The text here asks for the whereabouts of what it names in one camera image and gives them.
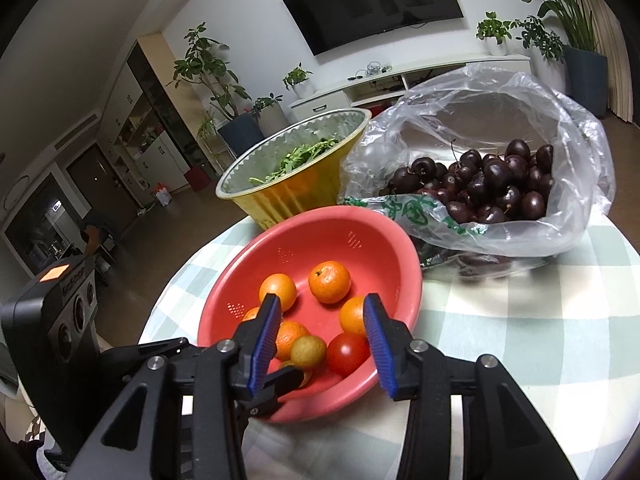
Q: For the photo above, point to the white paper bag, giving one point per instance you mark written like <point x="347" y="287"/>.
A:
<point x="162" y="195"/>

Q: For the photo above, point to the orange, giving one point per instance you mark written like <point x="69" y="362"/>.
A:
<point x="329" y="281"/>
<point x="250" y="316"/>
<point x="352" y="316"/>
<point x="291" y="336"/>
<point x="278" y="290"/>

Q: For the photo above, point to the beige curtain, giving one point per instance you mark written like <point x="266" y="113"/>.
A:
<point x="620" y="75"/>

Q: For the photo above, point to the wall-mounted black television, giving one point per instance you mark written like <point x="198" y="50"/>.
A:
<point x="372" y="0"/>

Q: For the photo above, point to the clear plastic bag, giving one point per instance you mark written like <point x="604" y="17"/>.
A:
<point x="575" y="160"/>

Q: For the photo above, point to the tall leafy plant grey pot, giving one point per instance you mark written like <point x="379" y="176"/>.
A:
<point x="240" y="132"/>

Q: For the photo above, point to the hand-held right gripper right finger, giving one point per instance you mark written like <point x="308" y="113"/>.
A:
<point x="380" y="347"/>

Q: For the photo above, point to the pile of dark cherries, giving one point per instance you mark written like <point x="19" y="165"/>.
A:
<point x="495" y="175"/>

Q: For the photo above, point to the yellow-brown longan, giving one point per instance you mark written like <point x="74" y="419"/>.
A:
<point x="308" y="351"/>
<point x="307" y="378"/>

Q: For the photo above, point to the white television cabinet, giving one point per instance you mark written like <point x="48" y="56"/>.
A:
<point x="450" y="67"/>

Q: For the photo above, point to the red box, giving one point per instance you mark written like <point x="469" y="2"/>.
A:
<point x="200" y="178"/>

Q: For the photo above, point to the broad-leaf plant dark pot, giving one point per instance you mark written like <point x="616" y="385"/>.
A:
<point x="585" y="77"/>

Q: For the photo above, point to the dark-leaf plant white pot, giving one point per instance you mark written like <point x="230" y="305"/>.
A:
<point x="550" y="72"/>

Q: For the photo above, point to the red plastic colander bowl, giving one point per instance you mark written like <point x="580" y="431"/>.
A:
<point x="360" y="245"/>

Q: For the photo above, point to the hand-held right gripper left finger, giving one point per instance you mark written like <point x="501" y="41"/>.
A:
<point x="262" y="345"/>

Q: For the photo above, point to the small plant ribbed white pot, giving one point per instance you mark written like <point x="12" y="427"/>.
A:
<point x="272" y="117"/>

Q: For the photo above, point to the gold foil bowl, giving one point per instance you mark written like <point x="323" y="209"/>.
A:
<point x="295" y="200"/>

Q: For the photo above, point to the tall display cabinet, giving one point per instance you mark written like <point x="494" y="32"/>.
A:
<point x="150" y="125"/>

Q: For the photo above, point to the red tomato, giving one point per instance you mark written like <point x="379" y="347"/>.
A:
<point x="348" y="353"/>

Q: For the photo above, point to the green leafy vegetables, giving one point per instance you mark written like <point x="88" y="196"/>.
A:
<point x="300" y="157"/>

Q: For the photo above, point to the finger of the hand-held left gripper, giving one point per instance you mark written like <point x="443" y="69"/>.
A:
<point x="145" y="350"/>
<point x="282" y="379"/>

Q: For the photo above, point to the dark wooden door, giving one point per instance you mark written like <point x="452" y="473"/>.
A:
<point x="95" y="175"/>

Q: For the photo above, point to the small bushy plant white pot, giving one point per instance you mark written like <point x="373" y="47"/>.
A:
<point x="495" y="42"/>

